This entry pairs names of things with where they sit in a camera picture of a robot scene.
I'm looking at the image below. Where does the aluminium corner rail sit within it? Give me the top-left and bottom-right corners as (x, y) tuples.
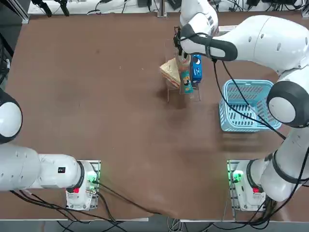
(0, 0), (30, 24)

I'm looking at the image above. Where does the black base power cable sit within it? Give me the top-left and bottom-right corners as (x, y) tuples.
(95, 180), (171, 216)

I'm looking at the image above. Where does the light blue plastic basket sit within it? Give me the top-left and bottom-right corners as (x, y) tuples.
(218, 79), (282, 133)

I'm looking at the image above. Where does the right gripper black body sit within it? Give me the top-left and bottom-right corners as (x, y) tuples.
(172, 26), (183, 49)

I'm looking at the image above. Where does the white cardboard box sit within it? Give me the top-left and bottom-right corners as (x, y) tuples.
(218, 25), (239, 33)

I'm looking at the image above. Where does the black stand leg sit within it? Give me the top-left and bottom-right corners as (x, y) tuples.
(55, 0), (71, 16)
(31, 0), (53, 18)

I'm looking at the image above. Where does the blue cookie box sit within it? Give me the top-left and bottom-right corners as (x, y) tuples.
(190, 54), (203, 85)

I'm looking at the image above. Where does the white camera pole bracket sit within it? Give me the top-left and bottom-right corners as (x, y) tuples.
(156, 0), (169, 18)

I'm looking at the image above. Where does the clear acrylic display shelf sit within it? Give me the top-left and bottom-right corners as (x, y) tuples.
(165, 38), (202, 104)

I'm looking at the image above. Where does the triangular wrapped sandwich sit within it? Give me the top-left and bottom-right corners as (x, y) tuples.
(159, 57), (182, 88)

